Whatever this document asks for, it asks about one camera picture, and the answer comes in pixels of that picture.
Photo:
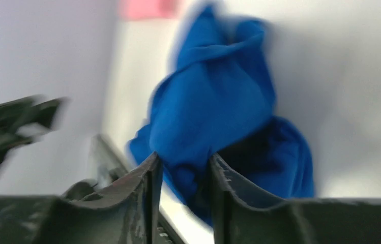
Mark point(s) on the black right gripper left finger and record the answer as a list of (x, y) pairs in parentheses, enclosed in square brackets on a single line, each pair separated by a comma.
[(124, 212)]

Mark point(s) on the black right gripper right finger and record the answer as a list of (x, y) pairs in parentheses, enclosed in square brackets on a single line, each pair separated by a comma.
[(242, 212)]

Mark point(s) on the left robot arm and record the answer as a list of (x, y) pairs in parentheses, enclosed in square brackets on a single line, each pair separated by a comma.
[(22, 112)]

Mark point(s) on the blue t shirt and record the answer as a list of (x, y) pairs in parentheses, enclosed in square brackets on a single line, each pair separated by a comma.
[(220, 100)]

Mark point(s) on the folded pink t shirt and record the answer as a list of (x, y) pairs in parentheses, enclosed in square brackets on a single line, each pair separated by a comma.
[(133, 10)]

